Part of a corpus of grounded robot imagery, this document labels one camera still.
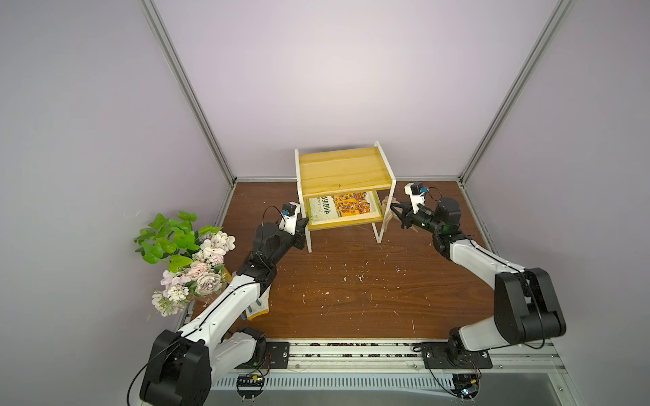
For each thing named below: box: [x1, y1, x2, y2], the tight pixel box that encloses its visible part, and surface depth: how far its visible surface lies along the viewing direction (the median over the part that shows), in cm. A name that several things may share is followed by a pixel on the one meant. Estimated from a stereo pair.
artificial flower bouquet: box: [134, 211, 237, 318], surface depth 63 cm
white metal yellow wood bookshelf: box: [294, 140, 397, 253], surface depth 83 cm
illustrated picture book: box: [308, 191, 382, 225], surface depth 90 cm
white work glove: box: [240, 289, 270, 321], surface depth 83 cm
